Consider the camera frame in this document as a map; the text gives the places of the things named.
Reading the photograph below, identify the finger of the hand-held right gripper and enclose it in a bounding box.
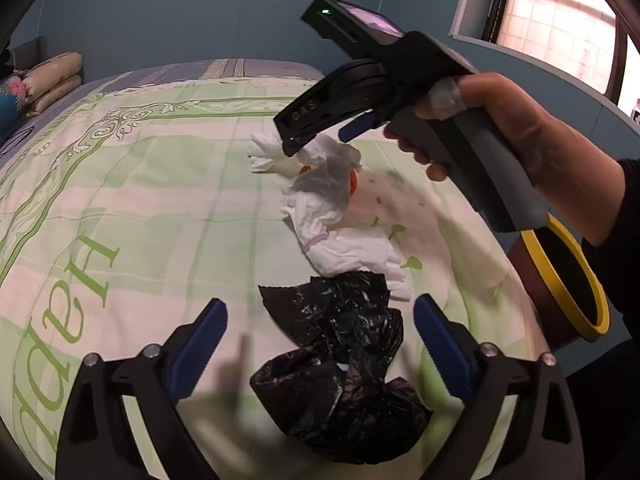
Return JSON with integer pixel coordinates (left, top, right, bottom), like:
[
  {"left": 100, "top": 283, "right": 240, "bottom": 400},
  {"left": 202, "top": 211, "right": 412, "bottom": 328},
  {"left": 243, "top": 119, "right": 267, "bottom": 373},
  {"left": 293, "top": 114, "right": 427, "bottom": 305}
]
[
  {"left": 272, "top": 77, "right": 358, "bottom": 158},
  {"left": 338, "top": 110, "right": 388, "bottom": 143}
]

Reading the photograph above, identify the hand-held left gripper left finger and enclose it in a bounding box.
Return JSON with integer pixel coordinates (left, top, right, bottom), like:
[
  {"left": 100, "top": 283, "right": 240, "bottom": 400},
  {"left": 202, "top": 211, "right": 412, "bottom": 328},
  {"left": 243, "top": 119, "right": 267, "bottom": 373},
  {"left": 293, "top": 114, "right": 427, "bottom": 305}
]
[{"left": 56, "top": 298, "right": 229, "bottom": 480}]

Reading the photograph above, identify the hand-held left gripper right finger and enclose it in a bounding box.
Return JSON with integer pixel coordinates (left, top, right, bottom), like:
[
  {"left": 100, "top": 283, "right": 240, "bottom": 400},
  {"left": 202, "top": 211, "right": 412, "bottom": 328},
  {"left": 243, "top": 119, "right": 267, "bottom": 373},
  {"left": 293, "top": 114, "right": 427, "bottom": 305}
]
[{"left": 413, "top": 294, "right": 586, "bottom": 480}]

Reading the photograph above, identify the black plastic bag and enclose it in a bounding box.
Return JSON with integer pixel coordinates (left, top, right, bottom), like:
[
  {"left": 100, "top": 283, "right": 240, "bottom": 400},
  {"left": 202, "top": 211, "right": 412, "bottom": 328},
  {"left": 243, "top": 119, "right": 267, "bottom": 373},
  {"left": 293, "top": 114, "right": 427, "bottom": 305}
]
[{"left": 250, "top": 271, "right": 433, "bottom": 463}]

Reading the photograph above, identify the brown yellow-rimmed trash bin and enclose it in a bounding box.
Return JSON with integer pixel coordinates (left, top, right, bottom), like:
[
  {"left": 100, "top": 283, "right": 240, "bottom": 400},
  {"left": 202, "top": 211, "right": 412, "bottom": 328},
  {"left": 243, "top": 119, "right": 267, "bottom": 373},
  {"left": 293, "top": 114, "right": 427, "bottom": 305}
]
[{"left": 507, "top": 212, "right": 611, "bottom": 351}]

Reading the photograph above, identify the white plastic bag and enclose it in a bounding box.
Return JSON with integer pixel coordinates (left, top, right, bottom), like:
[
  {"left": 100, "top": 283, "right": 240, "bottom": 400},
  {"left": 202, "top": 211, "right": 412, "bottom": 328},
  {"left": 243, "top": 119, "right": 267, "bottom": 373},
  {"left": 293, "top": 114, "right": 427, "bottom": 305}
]
[{"left": 281, "top": 134, "right": 416, "bottom": 302}]

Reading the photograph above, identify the person's right hand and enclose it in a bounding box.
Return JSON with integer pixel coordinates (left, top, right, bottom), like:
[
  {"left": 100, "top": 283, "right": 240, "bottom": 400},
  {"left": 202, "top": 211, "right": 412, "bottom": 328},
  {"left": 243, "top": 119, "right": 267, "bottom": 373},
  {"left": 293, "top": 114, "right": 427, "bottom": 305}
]
[{"left": 384, "top": 72, "right": 626, "bottom": 246}]

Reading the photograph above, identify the white glove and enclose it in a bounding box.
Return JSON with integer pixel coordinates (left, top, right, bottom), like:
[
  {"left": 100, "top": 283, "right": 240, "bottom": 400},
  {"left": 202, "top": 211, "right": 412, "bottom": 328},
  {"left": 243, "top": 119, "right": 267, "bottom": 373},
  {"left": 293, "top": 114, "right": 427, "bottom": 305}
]
[{"left": 248, "top": 130, "right": 301, "bottom": 176}]

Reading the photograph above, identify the green white printed blanket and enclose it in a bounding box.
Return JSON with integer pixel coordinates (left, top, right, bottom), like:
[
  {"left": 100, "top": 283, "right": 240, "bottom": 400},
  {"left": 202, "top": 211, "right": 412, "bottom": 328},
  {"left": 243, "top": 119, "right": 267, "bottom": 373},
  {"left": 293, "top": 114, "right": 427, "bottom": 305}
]
[{"left": 0, "top": 62, "right": 546, "bottom": 480}]

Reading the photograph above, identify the window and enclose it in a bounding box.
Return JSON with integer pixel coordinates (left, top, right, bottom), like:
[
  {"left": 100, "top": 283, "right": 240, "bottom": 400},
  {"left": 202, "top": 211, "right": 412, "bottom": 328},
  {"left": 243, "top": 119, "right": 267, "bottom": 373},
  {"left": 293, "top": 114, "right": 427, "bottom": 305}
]
[{"left": 450, "top": 0, "right": 640, "bottom": 126}]

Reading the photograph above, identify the person's dark clothing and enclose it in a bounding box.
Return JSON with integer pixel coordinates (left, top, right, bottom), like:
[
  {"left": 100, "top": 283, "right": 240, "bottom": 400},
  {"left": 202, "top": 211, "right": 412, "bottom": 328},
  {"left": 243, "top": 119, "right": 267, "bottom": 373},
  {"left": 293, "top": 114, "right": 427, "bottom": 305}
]
[{"left": 562, "top": 335, "right": 640, "bottom": 480}]

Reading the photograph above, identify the beige pillow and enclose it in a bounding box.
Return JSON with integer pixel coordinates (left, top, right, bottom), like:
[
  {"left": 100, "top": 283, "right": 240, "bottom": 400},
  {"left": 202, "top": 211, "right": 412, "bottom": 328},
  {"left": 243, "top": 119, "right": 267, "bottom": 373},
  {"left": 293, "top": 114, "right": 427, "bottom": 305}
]
[
  {"left": 25, "top": 74, "right": 82, "bottom": 113},
  {"left": 22, "top": 52, "right": 83, "bottom": 93}
]

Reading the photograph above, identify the grey headboard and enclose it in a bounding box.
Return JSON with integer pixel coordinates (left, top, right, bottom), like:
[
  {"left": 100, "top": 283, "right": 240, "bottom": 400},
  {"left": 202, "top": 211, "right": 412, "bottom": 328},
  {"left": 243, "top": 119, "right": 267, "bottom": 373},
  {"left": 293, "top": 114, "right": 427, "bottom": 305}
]
[{"left": 10, "top": 36, "right": 46, "bottom": 68}]

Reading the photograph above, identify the blue floral pillow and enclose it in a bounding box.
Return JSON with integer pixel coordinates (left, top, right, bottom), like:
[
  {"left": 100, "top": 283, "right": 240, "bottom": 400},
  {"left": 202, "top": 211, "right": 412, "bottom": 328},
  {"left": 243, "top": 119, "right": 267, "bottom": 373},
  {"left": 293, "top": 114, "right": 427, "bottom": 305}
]
[{"left": 0, "top": 72, "right": 28, "bottom": 146}]

